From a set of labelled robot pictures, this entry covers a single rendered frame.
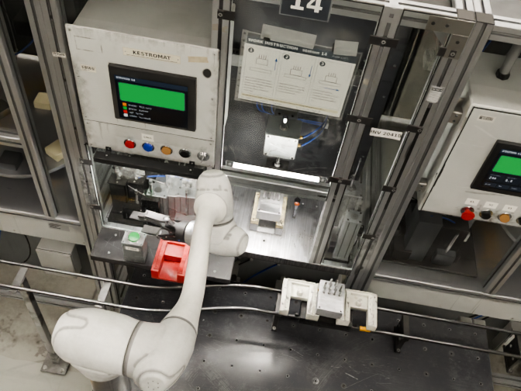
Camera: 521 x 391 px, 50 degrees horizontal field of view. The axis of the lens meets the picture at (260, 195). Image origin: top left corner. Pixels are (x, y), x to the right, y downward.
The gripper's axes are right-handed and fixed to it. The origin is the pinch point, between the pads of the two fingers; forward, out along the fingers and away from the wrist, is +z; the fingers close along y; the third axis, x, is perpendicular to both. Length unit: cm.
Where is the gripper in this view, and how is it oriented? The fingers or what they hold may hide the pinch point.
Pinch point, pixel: (143, 223)
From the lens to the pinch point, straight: 200.8
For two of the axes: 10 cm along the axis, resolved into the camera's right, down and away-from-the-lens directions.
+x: -3.8, 7.9, -4.8
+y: -2.9, -6.0, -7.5
